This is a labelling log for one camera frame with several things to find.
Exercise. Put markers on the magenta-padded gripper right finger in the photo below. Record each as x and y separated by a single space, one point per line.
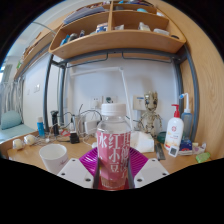
150 171

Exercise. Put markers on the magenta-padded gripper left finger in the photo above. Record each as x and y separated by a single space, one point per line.
75 173

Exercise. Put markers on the pink-labelled clear drink bottle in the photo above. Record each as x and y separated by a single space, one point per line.
113 150

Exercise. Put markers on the white cup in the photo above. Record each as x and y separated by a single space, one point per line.
53 158

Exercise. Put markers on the white tissue pack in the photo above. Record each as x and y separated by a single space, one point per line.
143 141

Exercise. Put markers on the white red-pump lotion bottle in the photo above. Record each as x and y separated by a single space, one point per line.
174 131

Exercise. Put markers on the small green box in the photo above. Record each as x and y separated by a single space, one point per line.
203 157

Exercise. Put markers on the black handheld device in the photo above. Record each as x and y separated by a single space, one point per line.
54 121

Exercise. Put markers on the white tape roll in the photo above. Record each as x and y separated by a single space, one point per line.
30 139
18 143

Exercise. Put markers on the blue white-capped can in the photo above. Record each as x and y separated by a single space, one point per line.
40 128

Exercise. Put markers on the tree creature figurine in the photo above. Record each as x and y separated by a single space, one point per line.
151 113

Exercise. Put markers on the clear blue spray bottle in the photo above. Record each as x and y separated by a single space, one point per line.
187 121

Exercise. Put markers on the white desk lamp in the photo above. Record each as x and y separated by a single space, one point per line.
126 96

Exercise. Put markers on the teal pillow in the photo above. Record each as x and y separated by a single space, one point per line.
10 120

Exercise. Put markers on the wooden shelf unit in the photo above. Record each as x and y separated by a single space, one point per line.
126 40

